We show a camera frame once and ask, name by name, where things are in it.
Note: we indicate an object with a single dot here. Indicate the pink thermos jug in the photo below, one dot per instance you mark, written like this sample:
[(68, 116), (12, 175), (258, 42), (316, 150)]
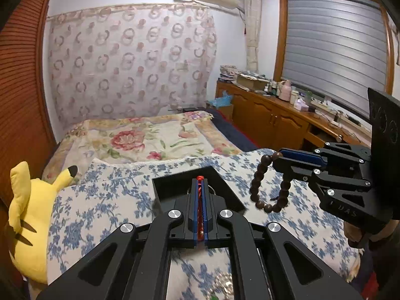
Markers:
[(284, 90)]

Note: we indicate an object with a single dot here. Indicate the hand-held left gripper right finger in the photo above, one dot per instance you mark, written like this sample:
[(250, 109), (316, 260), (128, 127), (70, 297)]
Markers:
[(206, 212)]

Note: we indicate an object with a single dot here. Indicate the pink floral bed cover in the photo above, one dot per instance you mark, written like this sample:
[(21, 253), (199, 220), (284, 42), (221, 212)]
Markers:
[(140, 137)]

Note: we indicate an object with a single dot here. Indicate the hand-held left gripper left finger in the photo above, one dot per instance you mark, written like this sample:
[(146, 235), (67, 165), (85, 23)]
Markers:
[(195, 212)]

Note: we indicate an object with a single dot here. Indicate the white lace curtain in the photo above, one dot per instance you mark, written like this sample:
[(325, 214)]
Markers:
[(252, 28)]

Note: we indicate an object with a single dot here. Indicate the navy blanket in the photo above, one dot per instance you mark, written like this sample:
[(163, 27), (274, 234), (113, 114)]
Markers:
[(232, 132)]

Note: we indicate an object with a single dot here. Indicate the blue floral quilt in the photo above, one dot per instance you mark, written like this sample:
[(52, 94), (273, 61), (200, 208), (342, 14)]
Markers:
[(103, 203)]

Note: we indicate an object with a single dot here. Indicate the stack of books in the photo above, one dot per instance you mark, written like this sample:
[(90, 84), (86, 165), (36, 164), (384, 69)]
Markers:
[(227, 73)]

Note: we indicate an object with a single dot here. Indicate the grey window blind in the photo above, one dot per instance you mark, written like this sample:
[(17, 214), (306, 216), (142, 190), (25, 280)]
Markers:
[(334, 43)]

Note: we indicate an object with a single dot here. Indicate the flat cardboard box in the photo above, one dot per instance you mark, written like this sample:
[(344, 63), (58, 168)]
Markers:
[(250, 81)]

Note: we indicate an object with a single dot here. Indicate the white jar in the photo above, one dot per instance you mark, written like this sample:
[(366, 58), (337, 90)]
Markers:
[(293, 97)]

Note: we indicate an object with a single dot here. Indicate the white power strip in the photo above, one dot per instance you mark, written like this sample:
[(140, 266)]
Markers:
[(331, 112)]

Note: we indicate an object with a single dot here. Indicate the yellow plush toy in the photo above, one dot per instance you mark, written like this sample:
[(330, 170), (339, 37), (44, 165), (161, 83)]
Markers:
[(28, 225)]

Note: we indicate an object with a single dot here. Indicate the person's right hand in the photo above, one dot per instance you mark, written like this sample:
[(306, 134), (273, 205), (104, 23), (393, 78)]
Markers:
[(353, 232)]

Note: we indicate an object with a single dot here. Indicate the wooden louvre door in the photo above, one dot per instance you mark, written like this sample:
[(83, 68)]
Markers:
[(22, 84)]

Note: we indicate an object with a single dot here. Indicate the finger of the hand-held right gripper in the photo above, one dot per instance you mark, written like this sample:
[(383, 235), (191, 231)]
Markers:
[(300, 172), (306, 157)]

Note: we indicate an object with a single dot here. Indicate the pink tissue box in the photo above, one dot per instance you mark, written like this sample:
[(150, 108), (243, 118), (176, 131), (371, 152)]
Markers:
[(301, 104)]

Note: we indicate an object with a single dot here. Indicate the black jewelry box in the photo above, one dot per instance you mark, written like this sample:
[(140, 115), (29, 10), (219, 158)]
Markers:
[(225, 187)]

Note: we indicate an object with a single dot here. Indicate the wooden cabinet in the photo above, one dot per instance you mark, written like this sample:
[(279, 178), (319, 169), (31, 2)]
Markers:
[(268, 115)]

